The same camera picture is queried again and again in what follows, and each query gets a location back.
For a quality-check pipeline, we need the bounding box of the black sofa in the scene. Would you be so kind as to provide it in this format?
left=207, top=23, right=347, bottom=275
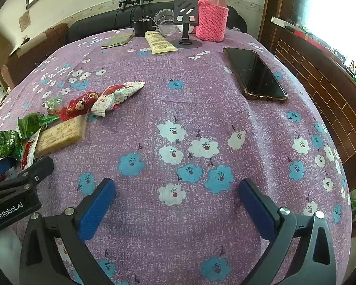
left=68, top=1, right=248, bottom=43

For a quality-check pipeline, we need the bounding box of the small green candy packet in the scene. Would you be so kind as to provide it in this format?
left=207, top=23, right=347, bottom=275
left=44, top=96, right=63, bottom=116

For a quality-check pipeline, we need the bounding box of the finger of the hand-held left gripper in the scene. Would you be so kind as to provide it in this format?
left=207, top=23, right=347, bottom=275
left=0, top=158, right=17, bottom=185
left=6, top=156, right=54, bottom=186

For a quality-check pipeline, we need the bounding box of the small black container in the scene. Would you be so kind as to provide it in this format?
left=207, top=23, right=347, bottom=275
left=131, top=10, right=152, bottom=38

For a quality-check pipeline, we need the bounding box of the cream tube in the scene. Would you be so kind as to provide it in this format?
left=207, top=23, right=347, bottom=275
left=144, top=30, right=178, bottom=55

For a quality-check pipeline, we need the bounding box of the clear plastic cup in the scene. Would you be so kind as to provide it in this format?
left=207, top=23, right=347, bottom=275
left=154, top=9, right=178, bottom=34

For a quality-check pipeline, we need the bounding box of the black phone stand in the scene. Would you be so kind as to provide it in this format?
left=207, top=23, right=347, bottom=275
left=169, top=0, right=204, bottom=48

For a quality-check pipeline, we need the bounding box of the red doll print snack packet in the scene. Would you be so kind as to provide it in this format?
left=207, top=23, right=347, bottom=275
left=59, top=91, right=101, bottom=121

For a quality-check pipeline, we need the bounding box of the white round container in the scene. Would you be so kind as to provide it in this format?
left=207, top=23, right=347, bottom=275
left=178, top=24, right=197, bottom=35

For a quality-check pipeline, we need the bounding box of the small wall plaque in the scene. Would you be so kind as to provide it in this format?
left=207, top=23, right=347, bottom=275
left=19, top=10, right=32, bottom=32

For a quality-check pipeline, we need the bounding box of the small red white snack packet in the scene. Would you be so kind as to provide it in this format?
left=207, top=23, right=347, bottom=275
left=20, top=131, right=42, bottom=170

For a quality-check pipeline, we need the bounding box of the purple floral tablecloth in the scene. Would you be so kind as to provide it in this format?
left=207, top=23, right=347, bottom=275
left=0, top=28, right=352, bottom=285

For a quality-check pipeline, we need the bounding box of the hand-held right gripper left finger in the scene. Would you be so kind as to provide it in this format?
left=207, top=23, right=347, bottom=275
left=19, top=178, right=117, bottom=285

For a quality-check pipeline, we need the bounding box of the wooden cabinet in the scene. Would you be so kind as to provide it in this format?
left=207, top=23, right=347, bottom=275
left=258, top=0, right=356, bottom=238

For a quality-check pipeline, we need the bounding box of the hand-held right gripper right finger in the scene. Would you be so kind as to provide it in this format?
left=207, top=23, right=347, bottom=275
left=238, top=179, right=336, bottom=285

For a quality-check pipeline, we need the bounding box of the black smartphone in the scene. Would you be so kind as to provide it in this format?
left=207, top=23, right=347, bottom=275
left=223, top=46, right=288, bottom=103

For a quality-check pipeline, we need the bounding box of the brown armchair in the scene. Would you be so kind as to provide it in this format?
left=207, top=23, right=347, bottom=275
left=4, top=23, right=69, bottom=86

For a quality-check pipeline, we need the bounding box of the olive flat pouch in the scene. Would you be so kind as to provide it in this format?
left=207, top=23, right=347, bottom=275
left=100, top=33, right=135, bottom=50

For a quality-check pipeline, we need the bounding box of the green snack packet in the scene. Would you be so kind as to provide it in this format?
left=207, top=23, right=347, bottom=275
left=0, top=129, right=24, bottom=159
left=17, top=113, right=61, bottom=139

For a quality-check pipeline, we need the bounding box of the beige cracker packet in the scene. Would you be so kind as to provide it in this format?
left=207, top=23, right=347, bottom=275
left=35, top=115, right=87, bottom=156

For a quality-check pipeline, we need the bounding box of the pink flask with knitted sleeve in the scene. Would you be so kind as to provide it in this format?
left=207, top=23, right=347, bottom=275
left=196, top=0, right=230, bottom=42

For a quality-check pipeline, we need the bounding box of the red and white snack packet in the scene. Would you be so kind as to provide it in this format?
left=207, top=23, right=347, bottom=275
left=90, top=81, right=146, bottom=118

